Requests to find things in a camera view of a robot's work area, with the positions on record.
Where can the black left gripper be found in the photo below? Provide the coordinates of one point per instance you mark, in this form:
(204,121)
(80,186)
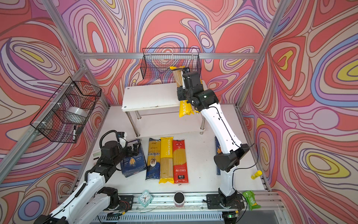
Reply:
(135,151)

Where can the silver tape roll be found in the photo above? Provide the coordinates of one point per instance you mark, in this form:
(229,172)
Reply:
(75,113)

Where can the small round speaker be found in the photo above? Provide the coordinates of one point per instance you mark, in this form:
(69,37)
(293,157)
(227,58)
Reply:
(179,199)

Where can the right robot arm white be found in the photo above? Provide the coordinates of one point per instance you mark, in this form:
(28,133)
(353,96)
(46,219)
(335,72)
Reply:
(233,150)

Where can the green snack packet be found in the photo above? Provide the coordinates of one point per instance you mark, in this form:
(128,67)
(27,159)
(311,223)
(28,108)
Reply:
(250,199)

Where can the teal alarm clock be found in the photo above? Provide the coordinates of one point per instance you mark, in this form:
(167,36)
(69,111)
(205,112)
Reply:
(145,198)

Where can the white calculator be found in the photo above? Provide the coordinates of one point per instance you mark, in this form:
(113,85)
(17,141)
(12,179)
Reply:
(96,155)

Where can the yellow glue stick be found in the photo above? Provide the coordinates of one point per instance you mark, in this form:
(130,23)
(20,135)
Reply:
(257,174)

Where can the dark blue pasta box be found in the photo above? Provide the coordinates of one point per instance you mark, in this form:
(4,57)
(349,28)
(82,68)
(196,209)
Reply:
(133,164)

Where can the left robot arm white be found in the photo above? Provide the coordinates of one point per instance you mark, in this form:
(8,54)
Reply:
(93,197)

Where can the red spaghetti pack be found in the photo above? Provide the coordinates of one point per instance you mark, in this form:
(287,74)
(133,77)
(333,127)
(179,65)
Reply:
(179,162)

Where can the white two-tier shelf rack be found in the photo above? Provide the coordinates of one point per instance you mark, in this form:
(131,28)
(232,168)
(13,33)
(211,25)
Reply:
(153,110)

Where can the blue yellow Ankara spaghetti pack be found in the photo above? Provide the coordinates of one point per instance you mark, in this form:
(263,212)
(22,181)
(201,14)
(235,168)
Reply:
(153,160)

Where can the yellow Pastatime spaghetti pack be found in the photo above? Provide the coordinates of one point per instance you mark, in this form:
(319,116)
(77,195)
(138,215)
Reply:
(166,160)

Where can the black wire basket back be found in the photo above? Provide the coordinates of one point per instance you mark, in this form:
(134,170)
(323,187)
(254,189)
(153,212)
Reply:
(156,62)

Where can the black wire basket left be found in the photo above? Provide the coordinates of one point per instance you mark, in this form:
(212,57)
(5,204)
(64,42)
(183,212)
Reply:
(74,102)

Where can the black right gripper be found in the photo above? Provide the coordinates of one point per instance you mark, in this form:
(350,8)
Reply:
(181,97)

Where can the black wire basket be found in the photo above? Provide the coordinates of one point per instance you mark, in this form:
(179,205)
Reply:
(156,62)
(74,102)

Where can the black marker pen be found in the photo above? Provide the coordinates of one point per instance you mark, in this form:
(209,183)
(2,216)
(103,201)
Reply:
(74,133)

